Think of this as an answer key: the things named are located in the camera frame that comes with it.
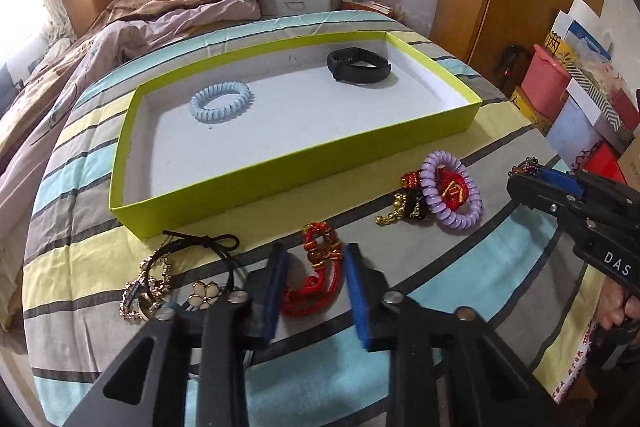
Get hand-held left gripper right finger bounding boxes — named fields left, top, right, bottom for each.
left=345, top=243, right=566, bottom=427

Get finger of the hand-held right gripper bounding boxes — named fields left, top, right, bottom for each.
left=506, top=176, right=585, bottom=229
left=537, top=169, right=587, bottom=201

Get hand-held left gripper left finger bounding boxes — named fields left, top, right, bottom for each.
left=62, top=243, right=292, bottom=427

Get red braided bracelet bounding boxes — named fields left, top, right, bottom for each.
left=282, top=222, right=347, bottom=318

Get cream flower hair tie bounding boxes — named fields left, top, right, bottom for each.
left=182, top=281, right=222, bottom=310

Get black bow hair tie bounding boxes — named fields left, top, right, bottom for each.
left=149, top=229, right=242, bottom=308

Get red knot charm with gold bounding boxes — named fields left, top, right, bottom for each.
left=400, top=164, right=473, bottom=211

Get purple spiral hair tie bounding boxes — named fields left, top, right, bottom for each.
left=420, top=150, right=483, bottom=233

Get black and gold bead bracelet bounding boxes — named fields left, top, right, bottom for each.
left=375, top=189, right=429, bottom=228

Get gold rhinestone hair clip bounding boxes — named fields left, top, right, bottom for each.
left=119, top=257, right=174, bottom=323

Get green cardboard tray box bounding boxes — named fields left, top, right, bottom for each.
left=109, top=32, right=483, bottom=240

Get person's right hand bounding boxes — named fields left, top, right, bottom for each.
left=594, top=281, right=640, bottom=334

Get red gift box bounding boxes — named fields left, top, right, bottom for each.
left=582, top=142, right=628, bottom=185

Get light blue gift box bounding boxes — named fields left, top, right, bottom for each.
left=547, top=99, right=603, bottom=170

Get yellow cardboard box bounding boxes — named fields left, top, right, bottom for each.
left=507, top=87, right=553, bottom=135

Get pink plastic bin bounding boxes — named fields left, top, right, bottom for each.
left=520, top=44, right=573, bottom=112

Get dark bag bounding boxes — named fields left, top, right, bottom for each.
left=495, top=44, right=532, bottom=90

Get white paper bags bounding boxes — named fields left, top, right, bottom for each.
left=550, top=0, right=613, bottom=62

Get black wristband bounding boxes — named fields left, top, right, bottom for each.
left=326, top=48, right=393, bottom=86

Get pile of books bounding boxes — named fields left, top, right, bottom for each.
left=342, top=0, right=401, bottom=18

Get pink and brown quilt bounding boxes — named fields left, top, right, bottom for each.
left=0, top=0, right=268, bottom=333

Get light blue spiral hair tie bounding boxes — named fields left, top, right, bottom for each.
left=189, top=81, right=253, bottom=125

